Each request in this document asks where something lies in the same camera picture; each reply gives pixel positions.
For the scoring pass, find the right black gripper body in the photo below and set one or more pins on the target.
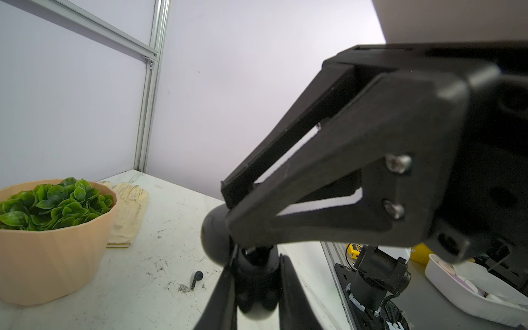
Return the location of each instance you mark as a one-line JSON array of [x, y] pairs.
[[484, 207]]

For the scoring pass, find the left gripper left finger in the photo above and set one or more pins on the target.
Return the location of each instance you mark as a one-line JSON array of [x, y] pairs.
[[220, 312]]

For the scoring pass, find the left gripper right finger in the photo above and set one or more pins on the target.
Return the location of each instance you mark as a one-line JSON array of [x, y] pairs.
[[295, 311]]

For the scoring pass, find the black earbud charging case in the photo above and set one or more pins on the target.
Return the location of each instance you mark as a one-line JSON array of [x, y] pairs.
[[255, 270]]

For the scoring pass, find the yellow tape measure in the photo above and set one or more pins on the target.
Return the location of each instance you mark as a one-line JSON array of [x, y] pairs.
[[353, 250]]

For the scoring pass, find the white plastic tray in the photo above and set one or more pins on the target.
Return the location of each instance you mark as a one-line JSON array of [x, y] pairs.
[[469, 299]]

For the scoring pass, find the beige work glove on table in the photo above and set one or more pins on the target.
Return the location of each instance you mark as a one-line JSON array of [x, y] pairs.
[[130, 214]]

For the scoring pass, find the potted green plant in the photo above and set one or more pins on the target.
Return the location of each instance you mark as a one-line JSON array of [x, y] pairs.
[[53, 237]]

